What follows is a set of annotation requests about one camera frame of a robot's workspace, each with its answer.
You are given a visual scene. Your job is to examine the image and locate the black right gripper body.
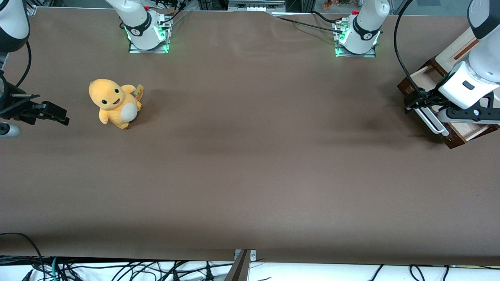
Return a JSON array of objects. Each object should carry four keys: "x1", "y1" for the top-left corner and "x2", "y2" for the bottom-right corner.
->
[{"x1": 0, "y1": 73, "x2": 40, "y2": 125}]

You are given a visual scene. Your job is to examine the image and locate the silver drawer handle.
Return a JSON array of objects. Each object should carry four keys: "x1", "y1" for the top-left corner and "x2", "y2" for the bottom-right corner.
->
[{"x1": 415, "y1": 106, "x2": 450, "y2": 136}]

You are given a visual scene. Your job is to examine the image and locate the dark wooden drawer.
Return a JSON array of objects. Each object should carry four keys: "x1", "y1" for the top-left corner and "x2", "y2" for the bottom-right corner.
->
[{"x1": 398, "y1": 58, "x2": 500, "y2": 149}]

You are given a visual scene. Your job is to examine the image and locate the beige and brown drawer cabinet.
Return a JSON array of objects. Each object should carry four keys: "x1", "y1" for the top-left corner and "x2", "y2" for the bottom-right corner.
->
[{"x1": 428, "y1": 27, "x2": 500, "y2": 129}]

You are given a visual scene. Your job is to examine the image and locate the yellow plush toy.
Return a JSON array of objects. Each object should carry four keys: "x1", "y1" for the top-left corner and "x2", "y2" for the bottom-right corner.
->
[{"x1": 88, "y1": 78, "x2": 144, "y2": 130}]

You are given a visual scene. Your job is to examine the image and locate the brown table cover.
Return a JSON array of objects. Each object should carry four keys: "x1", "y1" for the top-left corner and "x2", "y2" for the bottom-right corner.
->
[{"x1": 0, "y1": 8, "x2": 500, "y2": 266}]

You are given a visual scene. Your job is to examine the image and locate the grey power strip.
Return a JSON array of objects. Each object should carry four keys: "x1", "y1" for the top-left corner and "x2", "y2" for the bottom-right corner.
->
[{"x1": 228, "y1": 0, "x2": 286, "y2": 12}]

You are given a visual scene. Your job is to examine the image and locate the grey metal bar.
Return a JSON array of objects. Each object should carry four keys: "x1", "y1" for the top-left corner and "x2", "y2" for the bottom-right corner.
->
[{"x1": 225, "y1": 250, "x2": 251, "y2": 281}]

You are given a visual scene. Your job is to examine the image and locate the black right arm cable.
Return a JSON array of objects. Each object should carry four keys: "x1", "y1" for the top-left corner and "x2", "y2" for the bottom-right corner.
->
[{"x1": 15, "y1": 39, "x2": 32, "y2": 88}]

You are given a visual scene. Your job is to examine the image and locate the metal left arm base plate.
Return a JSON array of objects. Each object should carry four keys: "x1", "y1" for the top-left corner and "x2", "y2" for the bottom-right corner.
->
[{"x1": 334, "y1": 20, "x2": 377, "y2": 58}]

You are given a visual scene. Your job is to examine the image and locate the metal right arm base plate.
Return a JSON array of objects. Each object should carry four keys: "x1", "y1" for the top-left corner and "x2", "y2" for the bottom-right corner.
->
[{"x1": 128, "y1": 16, "x2": 171, "y2": 54}]

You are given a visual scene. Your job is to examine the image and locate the black looped floor cable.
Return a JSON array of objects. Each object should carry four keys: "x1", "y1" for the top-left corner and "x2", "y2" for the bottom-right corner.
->
[{"x1": 0, "y1": 233, "x2": 44, "y2": 281}]

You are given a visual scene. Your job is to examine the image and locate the short black table cable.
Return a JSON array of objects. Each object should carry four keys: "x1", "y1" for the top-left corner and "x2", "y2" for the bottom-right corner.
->
[{"x1": 311, "y1": 11, "x2": 338, "y2": 23}]

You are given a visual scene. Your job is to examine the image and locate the long black table cable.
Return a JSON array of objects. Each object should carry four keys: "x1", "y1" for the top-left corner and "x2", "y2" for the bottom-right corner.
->
[{"x1": 271, "y1": 15, "x2": 344, "y2": 34}]

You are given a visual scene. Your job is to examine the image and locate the black base cable bundle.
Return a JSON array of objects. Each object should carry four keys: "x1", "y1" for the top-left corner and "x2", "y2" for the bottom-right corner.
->
[{"x1": 156, "y1": 0, "x2": 188, "y2": 25}]

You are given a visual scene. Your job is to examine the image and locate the small metal bracket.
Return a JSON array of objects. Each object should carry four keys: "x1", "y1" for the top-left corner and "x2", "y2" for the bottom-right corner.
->
[{"x1": 234, "y1": 249, "x2": 257, "y2": 262}]

